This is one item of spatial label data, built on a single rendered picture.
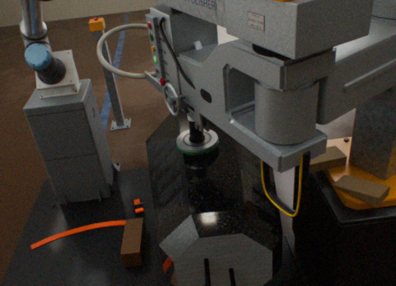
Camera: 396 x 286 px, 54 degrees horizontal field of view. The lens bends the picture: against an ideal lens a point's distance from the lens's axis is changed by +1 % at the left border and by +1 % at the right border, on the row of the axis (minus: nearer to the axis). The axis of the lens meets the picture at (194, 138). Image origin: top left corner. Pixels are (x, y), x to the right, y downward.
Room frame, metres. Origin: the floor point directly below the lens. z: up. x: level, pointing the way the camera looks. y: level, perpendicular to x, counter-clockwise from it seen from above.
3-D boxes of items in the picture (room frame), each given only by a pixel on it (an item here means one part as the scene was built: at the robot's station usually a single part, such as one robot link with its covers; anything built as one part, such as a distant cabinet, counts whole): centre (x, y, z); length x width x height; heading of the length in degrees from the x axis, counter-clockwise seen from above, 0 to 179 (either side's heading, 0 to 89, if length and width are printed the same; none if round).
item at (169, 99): (1.50, 0.04, 1.20); 0.15 x 0.10 x 0.15; 26
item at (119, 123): (3.51, 0.74, 0.54); 0.20 x 0.20 x 1.09; 1
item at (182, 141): (1.66, -0.01, 0.87); 0.21 x 0.21 x 0.01
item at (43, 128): (2.53, 0.92, 0.43); 0.50 x 0.50 x 0.85; 2
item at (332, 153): (1.46, -0.59, 0.81); 0.20 x 0.10 x 0.05; 99
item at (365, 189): (1.24, -0.68, 0.80); 0.20 x 0.10 x 0.05; 38
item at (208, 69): (1.30, -0.17, 1.30); 0.74 x 0.23 x 0.49; 26
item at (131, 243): (1.78, 0.47, 0.07); 0.30 x 0.12 x 0.12; 179
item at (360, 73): (1.31, -0.68, 1.36); 0.74 x 0.34 x 0.25; 123
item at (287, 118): (1.06, -0.30, 1.34); 0.19 x 0.19 x 0.20
